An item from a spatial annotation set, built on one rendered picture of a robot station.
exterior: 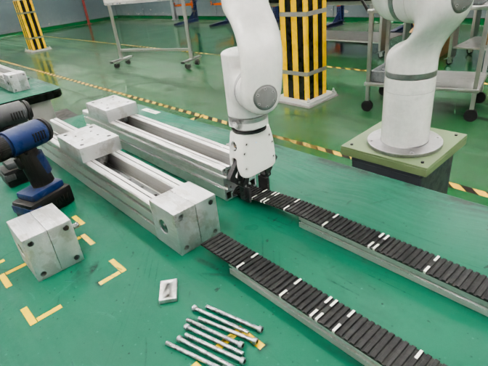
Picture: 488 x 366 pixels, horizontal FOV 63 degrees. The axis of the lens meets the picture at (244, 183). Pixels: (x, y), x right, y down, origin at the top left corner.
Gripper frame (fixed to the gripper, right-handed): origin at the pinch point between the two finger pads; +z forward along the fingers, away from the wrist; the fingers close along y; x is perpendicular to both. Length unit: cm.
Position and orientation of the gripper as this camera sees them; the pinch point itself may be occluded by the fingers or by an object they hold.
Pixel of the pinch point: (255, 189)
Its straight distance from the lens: 93.3
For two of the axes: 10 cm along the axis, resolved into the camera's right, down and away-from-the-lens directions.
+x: -6.7, -2.9, 6.8
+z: 1.0, 8.8, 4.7
